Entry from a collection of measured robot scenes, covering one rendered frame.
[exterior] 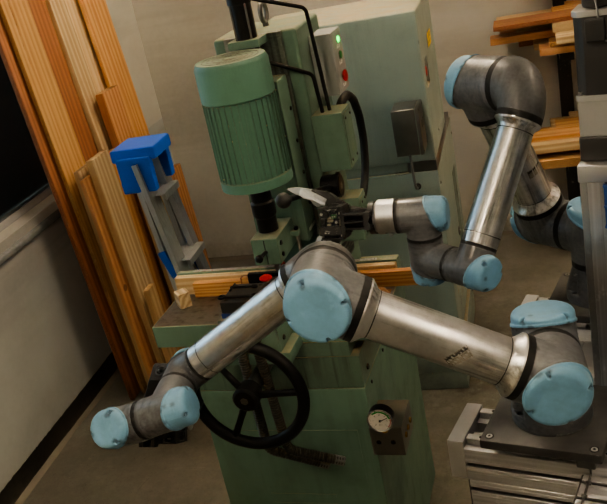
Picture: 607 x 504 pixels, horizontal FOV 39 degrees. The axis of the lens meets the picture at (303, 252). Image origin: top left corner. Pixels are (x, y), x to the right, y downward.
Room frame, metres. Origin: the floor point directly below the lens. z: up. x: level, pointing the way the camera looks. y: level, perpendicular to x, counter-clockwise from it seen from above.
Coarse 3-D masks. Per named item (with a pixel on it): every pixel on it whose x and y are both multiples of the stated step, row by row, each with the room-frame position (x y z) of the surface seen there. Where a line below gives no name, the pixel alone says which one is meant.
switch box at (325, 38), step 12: (324, 36) 2.21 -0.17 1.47; (312, 48) 2.22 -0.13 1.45; (324, 48) 2.21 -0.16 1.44; (336, 48) 2.23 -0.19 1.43; (312, 60) 2.23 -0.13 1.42; (324, 60) 2.21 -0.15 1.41; (336, 60) 2.21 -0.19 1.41; (324, 72) 2.22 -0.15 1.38; (336, 72) 2.21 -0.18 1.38; (336, 84) 2.21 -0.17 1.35; (348, 84) 2.29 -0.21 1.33
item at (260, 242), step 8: (280, 224) 2.04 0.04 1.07; (288, 224) 2.05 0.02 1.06; (272, 232) 2.00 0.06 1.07; (280, 232) 1.99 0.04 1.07; (288, 232) 2.04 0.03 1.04; (256, 240) 1.97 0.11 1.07; (264, 240) 1.96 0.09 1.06; (272, 240) 1.95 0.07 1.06; (280, 240) 1.97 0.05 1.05; (288, 240) 2.02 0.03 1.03; (296, 240) 2.08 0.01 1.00; (256, 248) 1.97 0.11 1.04; (264, 248) 1.96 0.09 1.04; (272, 248) 1.96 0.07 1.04; (280, 248) 1.96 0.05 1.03; (288, 248) 2.01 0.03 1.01; (272, 256) 1.96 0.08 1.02; (280, 256) 1.95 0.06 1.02; (256, 264) 1.97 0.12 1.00; (264, 264) 1.97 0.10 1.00
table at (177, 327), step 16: (400, 288) 1.93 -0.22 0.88; (176, 304) 2.07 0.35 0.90; (192, 304) 2.04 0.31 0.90; (208, 304) 2.02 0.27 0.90; (160, 320) 1.99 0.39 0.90; (176, 320) 1.97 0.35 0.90; (192, 320) 1.95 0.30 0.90; (208, 320) 1.93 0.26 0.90; (160, 336) 1.95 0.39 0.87; (176, 336) 1.94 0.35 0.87; (192, 336) 1.92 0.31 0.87; (288, 352) 1.74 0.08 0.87
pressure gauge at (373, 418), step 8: (376, 408) 1.71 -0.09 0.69; (384, 408) 1.71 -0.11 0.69; (368, 416) 1.71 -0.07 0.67; (376, 416) 1.71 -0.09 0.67; (384, 416) 1.70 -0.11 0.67; (392, 416) 1.70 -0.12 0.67; (368, 424) 1.71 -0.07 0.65; (376, 424) 1.71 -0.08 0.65; (384, 424) 1.70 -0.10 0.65; (392, 424) 1.70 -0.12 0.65; (384, 432) 1.73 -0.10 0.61
